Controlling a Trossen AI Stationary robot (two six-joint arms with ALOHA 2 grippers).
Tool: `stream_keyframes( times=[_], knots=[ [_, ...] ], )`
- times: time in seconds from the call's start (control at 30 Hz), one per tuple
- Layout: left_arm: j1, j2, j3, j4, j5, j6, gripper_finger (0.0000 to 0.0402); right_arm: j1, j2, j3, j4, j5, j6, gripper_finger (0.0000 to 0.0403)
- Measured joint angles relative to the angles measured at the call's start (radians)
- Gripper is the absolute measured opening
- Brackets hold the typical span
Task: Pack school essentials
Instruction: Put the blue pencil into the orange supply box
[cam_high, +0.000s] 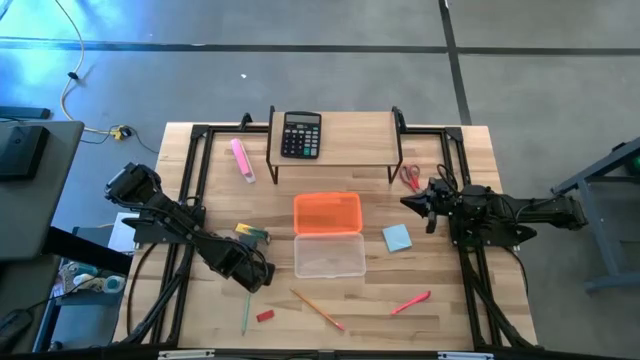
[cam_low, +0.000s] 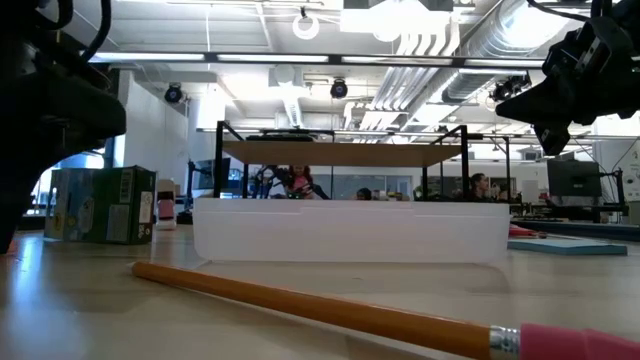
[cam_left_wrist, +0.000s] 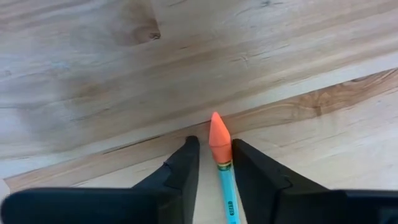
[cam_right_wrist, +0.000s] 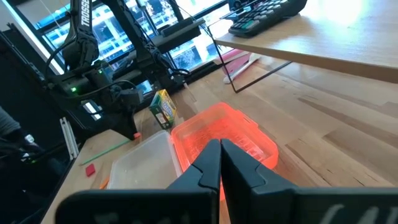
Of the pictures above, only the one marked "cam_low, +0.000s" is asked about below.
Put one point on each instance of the dark background table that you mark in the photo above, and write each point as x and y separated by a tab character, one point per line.
590	230

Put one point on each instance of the blue sticky note pad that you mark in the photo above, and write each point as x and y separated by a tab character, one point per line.
565	246

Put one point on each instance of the green yellow crayon box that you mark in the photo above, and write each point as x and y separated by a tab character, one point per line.
100	205

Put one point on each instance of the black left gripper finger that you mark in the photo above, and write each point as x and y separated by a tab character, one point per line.
15	200
60	125

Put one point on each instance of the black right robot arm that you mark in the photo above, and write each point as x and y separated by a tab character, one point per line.
625	10

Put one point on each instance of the yellow pencil with pink eraser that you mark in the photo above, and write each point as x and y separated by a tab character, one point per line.
300	305

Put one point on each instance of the person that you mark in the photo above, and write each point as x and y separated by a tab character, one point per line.
479	187
300	182
364	194

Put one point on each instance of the silver ventilation duct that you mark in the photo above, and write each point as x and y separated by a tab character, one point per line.
505	35

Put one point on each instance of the black overhead light beam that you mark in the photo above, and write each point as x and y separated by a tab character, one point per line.
450	62

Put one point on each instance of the black ceiling spot lamp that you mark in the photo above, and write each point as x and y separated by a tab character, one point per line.
339	89
173	94
510	89

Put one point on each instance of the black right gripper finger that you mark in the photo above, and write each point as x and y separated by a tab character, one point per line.
552	137
575	100

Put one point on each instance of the white wall poster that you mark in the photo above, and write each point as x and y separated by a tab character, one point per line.
632	180

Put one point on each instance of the black computer monitor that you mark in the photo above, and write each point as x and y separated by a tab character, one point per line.
575	177
212	172

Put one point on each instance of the wooden top workstation table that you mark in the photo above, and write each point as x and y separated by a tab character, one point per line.
340	154

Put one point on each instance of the clear plastic pencil box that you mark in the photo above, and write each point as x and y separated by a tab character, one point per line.
350	235

